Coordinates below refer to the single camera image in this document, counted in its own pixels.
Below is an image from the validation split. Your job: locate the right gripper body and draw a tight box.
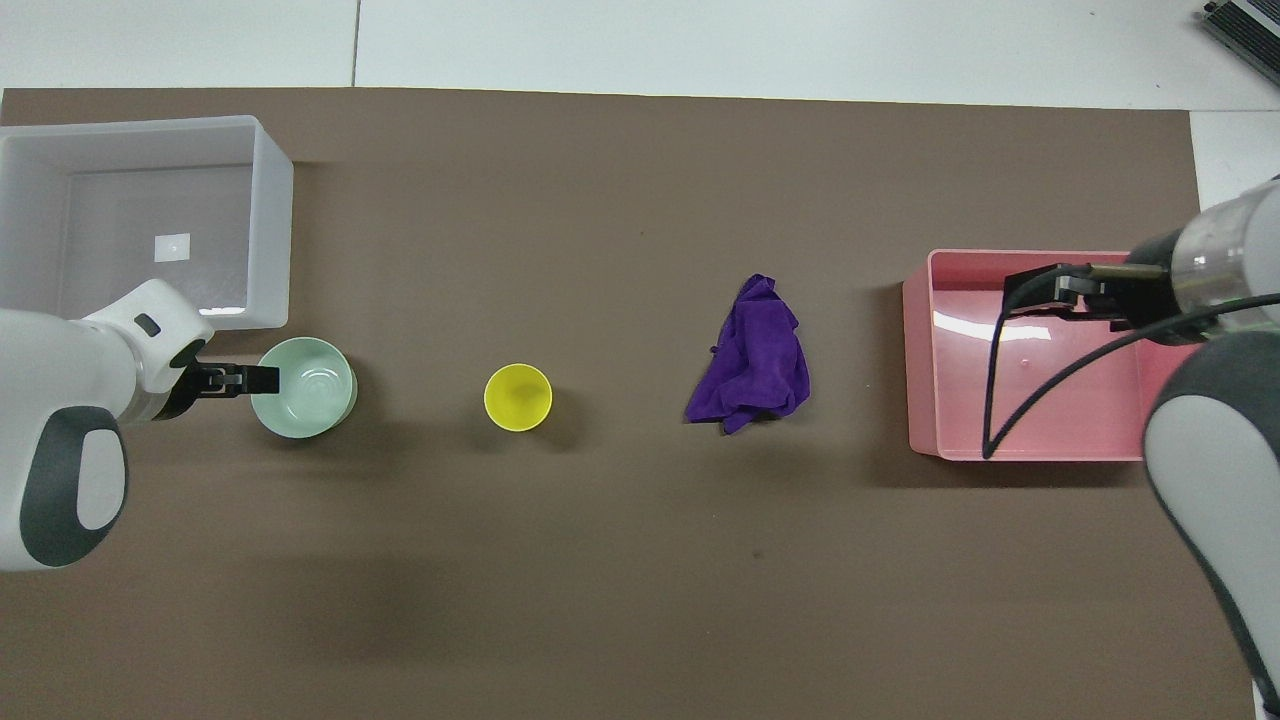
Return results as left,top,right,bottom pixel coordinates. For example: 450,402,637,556
1094,232,1207,348

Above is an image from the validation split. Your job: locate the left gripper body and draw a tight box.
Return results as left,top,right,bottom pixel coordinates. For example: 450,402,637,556
157,338,228,422

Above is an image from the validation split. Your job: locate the translucent white plastic box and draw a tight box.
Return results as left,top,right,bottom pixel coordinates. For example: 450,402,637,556
0,115,295,332

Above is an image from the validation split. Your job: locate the pale green bowl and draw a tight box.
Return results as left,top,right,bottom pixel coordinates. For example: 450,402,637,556
249,337,359,442

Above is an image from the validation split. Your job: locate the pink plastic bin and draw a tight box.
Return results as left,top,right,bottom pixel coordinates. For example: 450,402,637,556
902,249,1204,463

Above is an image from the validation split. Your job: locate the grey metal device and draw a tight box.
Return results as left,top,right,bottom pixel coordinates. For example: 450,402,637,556
1199,0,1280,72

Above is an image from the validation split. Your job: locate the yellow plastic cup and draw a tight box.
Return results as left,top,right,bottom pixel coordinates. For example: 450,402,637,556
484,363,554,433

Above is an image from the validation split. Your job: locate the purple cloth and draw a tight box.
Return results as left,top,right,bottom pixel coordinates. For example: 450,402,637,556
684,274,812,436

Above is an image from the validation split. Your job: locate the black cable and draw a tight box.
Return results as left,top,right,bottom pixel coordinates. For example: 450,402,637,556
982,261,1280,461

